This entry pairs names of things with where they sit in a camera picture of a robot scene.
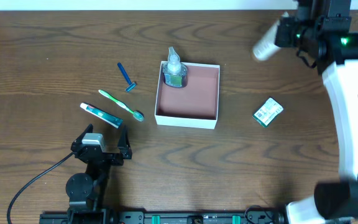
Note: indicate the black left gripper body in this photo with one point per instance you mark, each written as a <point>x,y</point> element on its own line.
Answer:
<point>110,157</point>

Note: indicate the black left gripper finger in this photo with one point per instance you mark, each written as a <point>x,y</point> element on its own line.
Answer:
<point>78,140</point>
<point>124,144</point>

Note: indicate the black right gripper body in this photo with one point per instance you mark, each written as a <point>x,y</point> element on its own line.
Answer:
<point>284,37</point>

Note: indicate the white lotion tube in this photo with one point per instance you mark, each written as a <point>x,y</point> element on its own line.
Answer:
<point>265,47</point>

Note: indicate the clear soap pump bottle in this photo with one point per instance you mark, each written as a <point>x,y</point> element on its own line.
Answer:
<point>175,72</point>

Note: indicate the green white soap packet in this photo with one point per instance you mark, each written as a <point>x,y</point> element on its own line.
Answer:
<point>267,112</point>

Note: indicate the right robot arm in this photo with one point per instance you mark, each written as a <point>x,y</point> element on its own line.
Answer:
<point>321,30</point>

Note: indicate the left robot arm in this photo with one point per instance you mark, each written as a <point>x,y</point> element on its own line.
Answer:
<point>86,190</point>

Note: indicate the teal toothpaste tube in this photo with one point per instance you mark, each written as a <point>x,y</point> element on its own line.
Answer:
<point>110,119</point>

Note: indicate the green toothbrush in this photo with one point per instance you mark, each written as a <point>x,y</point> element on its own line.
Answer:
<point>136,114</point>

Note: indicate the blue disposable razor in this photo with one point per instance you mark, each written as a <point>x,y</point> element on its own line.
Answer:
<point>131,85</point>

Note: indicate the white box with brown interior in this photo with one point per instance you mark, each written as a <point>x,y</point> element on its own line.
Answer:
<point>194,106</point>

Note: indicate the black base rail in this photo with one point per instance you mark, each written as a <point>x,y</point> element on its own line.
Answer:
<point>254,215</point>

